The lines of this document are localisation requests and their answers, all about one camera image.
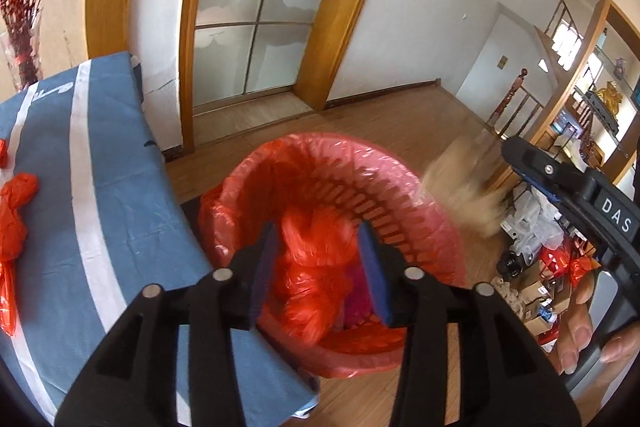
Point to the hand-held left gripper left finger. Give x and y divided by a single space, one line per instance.
262 268

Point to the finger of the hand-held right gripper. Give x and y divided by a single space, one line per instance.
530 157

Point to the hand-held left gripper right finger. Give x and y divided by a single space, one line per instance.
372 268

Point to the brown paper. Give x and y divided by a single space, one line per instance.
465 192

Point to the red lattice waste basket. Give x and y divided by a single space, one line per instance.
350 197

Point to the translucent red bin liner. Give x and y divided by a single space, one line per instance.
235 187

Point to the long red plastic bag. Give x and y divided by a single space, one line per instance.
15 232

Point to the person's right hand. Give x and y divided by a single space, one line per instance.
575 322

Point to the wooden stair railing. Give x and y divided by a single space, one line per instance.
515 97

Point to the pile of floor clutter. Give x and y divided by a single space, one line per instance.
530 222

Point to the wooden display shelf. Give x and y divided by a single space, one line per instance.
595 37

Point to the blue white striped tablecloth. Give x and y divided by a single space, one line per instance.
125 157

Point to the small red plastic scrap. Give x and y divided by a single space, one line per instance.
3 153

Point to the clear glass vase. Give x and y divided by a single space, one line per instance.
20 57

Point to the small brown wall plaque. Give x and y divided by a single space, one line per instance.
502 62

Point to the wooden door frame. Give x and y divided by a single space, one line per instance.
345 7

